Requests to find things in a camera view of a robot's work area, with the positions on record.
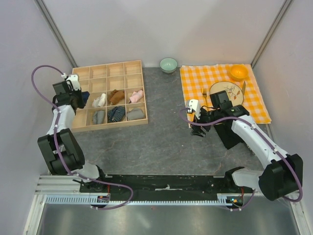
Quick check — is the beige decorated plate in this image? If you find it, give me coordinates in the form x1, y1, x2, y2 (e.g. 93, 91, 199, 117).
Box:
210, 81, 244, 106

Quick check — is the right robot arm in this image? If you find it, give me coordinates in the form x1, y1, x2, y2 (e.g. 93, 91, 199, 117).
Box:
186, 91, 303, 202

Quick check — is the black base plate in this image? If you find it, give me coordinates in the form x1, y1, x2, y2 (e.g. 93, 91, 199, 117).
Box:
79, 174, 252, 198

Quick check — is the white cable duct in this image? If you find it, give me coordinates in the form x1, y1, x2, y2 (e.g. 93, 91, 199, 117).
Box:
45, 194, 232, 206

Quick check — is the brown rolled cloth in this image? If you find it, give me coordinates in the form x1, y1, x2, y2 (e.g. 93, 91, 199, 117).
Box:
108, 90, 125, 105

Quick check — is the black cloth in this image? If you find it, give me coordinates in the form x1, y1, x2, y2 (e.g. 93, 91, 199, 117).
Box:
214, 121, 244, 149

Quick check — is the gold knife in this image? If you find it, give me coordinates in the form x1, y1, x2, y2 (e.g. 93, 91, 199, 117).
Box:
242, 81, 246, 95

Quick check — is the gold fork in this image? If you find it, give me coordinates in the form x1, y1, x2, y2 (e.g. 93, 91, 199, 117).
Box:
201, 88, 208, 107

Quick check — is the white rolled cloth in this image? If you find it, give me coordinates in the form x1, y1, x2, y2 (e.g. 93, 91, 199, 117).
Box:
92, 93, 107, 108

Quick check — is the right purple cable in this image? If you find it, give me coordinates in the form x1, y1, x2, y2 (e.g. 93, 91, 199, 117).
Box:
180, 108, 304, 212

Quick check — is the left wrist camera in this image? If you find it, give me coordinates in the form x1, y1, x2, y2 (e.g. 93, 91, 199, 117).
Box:
65, 74, 81, 91

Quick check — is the green ceramic bowl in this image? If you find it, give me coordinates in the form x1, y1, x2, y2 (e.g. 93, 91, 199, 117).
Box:
159, 58, 178, 73

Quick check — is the pink rolled cloth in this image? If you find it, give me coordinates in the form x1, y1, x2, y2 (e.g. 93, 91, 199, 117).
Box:
129, 90, 144, 103

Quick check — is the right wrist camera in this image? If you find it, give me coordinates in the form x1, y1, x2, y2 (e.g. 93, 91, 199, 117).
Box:
186, 99, 201, 119

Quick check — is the striped navy rolled cloth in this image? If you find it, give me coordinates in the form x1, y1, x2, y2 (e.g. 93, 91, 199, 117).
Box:
107, 106, 126, 123

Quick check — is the light grey rolled cloth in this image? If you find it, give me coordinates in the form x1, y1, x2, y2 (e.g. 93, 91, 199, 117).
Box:
92, 110, 106, 125

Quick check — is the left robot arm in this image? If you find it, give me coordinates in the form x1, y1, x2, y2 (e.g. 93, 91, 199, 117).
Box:
37, 78, 108, 192

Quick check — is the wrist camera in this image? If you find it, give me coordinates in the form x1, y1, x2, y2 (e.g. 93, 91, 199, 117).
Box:
186, 99, 201, 119
65, 74, 81, 91

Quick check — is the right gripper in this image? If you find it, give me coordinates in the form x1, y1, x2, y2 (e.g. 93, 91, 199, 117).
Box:
190, 106, 221, 138

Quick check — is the navy blue underwear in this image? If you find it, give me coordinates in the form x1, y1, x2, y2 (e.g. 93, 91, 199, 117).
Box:
82, 91, 90, 105

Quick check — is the orange checkered tablecloth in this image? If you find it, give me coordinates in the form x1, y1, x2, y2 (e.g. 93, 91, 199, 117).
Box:
180, 64, 271, 124

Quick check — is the wooden compartment tray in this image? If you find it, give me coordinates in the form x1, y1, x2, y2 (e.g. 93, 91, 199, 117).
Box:
72, 60, 148, 132

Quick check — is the orange bowl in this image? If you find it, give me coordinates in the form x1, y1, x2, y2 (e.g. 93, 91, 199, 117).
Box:
229, 64, 248, 81

